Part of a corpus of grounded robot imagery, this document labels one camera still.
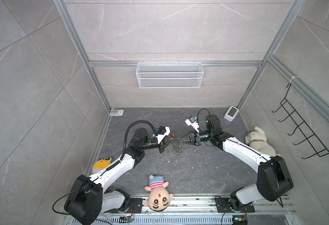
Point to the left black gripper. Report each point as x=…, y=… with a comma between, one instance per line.
x=162, y=146

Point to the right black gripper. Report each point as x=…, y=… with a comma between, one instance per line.
x=196, y=139

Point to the metal keyring holder red handle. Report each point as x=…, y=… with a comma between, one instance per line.
x=175, y=143

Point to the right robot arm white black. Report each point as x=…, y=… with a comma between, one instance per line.
x=273, y=177

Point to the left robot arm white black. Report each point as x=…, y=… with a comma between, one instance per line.
x=89, y=197

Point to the white digital clock device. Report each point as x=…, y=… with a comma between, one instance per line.
x=231, y=113

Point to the plush doll striped hat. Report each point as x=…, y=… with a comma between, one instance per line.
x=159, y=198

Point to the yellow red plush toy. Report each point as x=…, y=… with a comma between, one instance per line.
x=101, y=164

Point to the white plush dog toy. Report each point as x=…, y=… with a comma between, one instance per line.
x=258, y=141

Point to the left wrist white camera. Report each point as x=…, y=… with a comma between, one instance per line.
x=161, y=133

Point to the wrist white camera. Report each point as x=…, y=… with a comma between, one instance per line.
x=192, y=121
x=161, y=133

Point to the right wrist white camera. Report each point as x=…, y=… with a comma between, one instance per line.
x=192, y=121

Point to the white wall socket box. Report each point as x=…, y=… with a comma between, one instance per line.
x=116, y=113

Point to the white wire mesh basket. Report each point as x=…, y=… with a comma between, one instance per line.
x=169, y=75

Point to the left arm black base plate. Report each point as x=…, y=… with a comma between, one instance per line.
x=134, y=205

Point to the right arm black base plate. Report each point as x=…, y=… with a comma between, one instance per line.
x=229, y=205

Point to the black wire hook rack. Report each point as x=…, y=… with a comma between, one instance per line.
x=308, y=134

